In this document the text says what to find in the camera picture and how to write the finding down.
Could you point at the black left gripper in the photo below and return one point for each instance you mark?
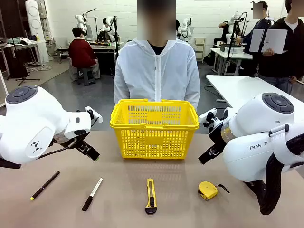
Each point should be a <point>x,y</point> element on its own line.
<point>64,140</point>

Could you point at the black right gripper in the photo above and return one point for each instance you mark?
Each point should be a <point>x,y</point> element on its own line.
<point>217,139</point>

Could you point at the yellow tape measure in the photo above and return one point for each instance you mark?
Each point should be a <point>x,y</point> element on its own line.
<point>207,190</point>

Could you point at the yellow black utility knife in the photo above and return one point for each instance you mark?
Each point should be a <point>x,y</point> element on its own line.
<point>150,197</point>

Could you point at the person's left forearm white sleeve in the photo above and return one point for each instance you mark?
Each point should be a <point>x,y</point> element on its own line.
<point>192,95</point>

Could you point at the person's right forearm white sleeve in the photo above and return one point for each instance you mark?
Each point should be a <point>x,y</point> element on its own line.
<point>121,92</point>

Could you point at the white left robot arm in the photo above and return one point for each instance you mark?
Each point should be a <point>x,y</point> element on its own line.
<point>28,118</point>

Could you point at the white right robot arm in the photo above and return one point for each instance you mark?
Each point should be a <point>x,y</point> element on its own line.
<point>261,133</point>

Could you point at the yellow plastic shopping basket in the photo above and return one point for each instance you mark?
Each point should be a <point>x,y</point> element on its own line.
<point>154,126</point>

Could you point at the person in white jacket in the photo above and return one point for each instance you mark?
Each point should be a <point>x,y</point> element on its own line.
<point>137,76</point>

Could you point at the seated person in red sweater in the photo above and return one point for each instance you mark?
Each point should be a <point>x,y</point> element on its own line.
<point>80,54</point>

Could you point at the person in black hoodie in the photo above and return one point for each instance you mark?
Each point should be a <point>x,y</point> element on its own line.
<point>285,64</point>

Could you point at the person in dark blue jacket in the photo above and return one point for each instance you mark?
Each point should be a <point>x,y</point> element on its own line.
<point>255,31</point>

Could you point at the white marker black cap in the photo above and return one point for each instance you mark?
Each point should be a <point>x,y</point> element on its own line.
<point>92,193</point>

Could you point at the black pen yellow tip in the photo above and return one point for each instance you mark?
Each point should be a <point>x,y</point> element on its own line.
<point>45,185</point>

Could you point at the large white table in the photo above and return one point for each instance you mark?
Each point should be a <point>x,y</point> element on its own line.
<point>237,88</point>

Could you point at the grey step stool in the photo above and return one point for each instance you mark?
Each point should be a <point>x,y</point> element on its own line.
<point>86,76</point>

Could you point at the small white table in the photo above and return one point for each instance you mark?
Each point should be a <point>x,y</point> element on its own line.
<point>235,54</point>

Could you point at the white drawer cabinet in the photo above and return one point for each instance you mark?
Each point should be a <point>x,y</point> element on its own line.
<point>200,47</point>

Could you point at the black tripod stand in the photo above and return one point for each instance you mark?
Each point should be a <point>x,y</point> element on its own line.
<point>16,64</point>

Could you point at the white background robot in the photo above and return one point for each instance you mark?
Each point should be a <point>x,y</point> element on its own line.
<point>186,28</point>
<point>81,21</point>
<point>108,26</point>
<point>234,19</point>

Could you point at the silver open laptop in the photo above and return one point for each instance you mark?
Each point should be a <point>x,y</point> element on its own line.
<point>273,40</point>

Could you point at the white tower air conditioner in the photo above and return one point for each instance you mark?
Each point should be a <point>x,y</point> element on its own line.
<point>35,23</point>

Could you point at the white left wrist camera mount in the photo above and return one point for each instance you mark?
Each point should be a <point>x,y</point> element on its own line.
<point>96,116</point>

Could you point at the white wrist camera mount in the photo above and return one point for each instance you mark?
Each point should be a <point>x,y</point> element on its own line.
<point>206,115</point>
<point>96,116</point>

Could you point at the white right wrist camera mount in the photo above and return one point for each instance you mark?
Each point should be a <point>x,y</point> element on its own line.
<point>206,115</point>

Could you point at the black camera stand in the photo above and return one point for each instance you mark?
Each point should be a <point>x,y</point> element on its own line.
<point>231,47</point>

